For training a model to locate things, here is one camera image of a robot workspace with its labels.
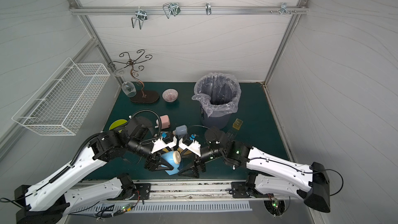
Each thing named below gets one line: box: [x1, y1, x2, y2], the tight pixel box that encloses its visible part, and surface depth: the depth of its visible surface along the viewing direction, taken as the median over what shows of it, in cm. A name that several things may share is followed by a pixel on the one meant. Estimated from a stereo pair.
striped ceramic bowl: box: [161, 88, 179, 103], surface depth 112 cm
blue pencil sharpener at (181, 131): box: [172, 124, 189, 138], surface depth 88 cm
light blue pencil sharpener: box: [160, 150, 182, 176], surface depth 58 cm
